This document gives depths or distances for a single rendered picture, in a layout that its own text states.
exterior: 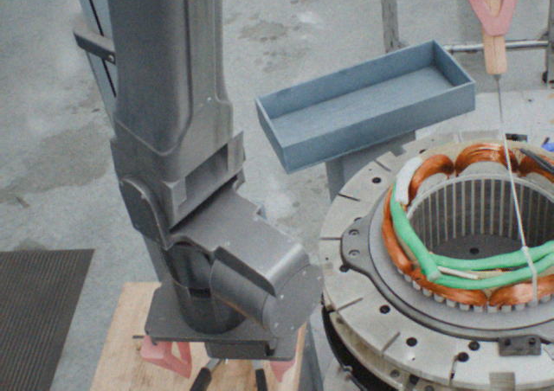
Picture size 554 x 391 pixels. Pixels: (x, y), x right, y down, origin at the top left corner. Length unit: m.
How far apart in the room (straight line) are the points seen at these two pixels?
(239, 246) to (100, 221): 2.01
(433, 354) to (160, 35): 0.41
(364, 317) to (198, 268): 0.21
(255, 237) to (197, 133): 0.09
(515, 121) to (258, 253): 0.93
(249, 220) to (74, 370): 1.69
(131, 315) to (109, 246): 1.62
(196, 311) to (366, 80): 0.54
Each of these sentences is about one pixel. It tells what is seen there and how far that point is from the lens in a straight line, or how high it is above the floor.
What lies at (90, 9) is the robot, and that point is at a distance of 1.06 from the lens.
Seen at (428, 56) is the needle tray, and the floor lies 1.04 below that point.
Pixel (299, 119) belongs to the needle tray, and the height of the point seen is 1.03.
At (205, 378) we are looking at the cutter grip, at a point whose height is 1.09.
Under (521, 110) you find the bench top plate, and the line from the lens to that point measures 1.49.
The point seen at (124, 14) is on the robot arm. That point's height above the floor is 1.48.
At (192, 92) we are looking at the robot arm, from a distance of 0.50.
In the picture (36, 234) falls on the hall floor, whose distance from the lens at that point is 2.62.
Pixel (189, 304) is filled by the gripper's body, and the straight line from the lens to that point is 0.67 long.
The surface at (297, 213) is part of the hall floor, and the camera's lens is 2.44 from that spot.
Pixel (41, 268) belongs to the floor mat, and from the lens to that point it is 2.51.
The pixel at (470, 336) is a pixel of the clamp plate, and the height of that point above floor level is 1.10.
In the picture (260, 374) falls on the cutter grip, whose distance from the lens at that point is 0.77.
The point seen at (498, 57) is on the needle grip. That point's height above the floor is 1.31.
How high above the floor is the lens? 1.72
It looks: 43 degrees down
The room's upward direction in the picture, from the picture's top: 12 degrees counter-clockwise
